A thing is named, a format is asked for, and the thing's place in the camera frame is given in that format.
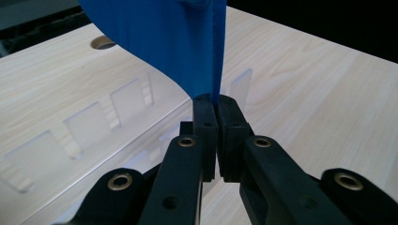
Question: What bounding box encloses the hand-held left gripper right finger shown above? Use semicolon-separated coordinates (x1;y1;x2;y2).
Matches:
217;94;345;225

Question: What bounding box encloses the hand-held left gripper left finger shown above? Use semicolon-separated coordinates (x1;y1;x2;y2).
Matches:
137;93;220;225

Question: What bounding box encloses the clear acrylic slotted rack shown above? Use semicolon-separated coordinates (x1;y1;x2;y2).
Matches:
0;67;254;225

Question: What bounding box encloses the blue baseball cap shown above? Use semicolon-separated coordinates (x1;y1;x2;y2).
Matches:
78;0;228;106

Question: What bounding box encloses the round desk cable grommet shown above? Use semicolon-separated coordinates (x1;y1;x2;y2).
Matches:
90;35;117;51

